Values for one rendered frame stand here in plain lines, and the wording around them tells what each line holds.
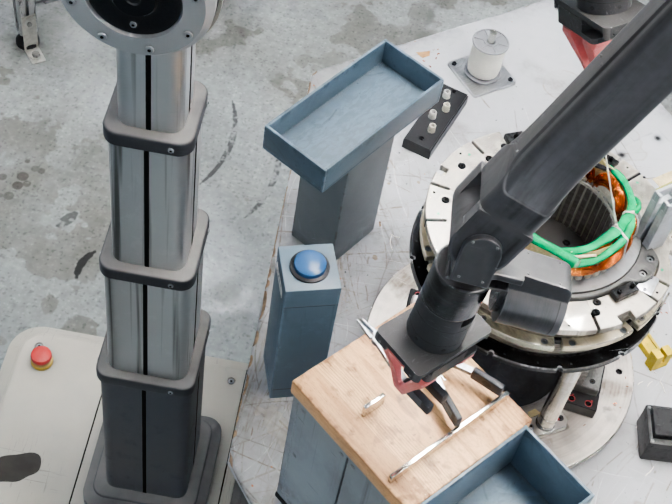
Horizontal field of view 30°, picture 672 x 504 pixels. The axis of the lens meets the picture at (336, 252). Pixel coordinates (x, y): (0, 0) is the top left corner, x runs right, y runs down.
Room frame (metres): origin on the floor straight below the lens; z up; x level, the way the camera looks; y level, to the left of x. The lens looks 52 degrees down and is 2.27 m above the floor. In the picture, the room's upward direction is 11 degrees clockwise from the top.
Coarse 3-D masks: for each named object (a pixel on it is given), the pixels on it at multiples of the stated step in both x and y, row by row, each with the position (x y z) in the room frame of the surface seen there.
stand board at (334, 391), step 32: (352, 352) 0.80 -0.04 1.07; (320, 384) 0.75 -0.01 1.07; (352, 384) 0.76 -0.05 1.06; (384, 384) 0.77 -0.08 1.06; (448, 384) 0.78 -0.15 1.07; (480, 384) 0.79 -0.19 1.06; (320, 416) 0.71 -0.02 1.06; (352, 416) 0.72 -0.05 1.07; (384, 416) 0.73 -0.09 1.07; (416, 416) 0.73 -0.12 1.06; (512, 416) 0.76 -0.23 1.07; (352, 448) 0.68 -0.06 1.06; (384, 448) 0.69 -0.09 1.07; (416, 448) 0.69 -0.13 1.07; (448, 448) 0.70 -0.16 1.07; (480, 448) 0.71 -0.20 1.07; (384, 480) 0.65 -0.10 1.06; (416, 480) 0.65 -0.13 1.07; (448, 480) 0.66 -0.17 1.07
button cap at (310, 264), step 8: (296, 256) 0.94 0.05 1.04; (304, 256) 0.94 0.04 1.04; (312, 256) 0.94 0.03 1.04; (320, 256) 0.94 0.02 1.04; (296, 264) 0.93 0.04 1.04; (304, 264) 0.93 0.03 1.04; (312, 264) 0.93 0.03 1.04; (320, 264) 0.93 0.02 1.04; (296, 272) 0.92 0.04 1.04; (304, 272) 0.92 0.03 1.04; (312, 272) 0.92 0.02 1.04; (320, 272) 0.92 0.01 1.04
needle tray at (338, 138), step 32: (352, 64) 1.27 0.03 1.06; (384, 64) 1.32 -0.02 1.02; (416, 64) 1.30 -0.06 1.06; (320, 96) 1.21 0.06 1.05; (352, 96) 1.25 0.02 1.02; (384, 96) 1.26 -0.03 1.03; (416, 96) 1.27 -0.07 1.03; (288, 128) 1.16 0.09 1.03; (320, 128) 1.18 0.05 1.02; (352, 128) 1.19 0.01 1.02; (384, 128) 1.17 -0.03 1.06; (288, 160) 1.10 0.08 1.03; (320, 160) 1.12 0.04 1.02; (352, 160) 1.11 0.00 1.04; (384, 160) 1.21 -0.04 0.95; (320, 192) 1.16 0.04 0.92; (352, 192) 1.15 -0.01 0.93; (320, 224) 1.15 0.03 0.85; (352, 224) 1.17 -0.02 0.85
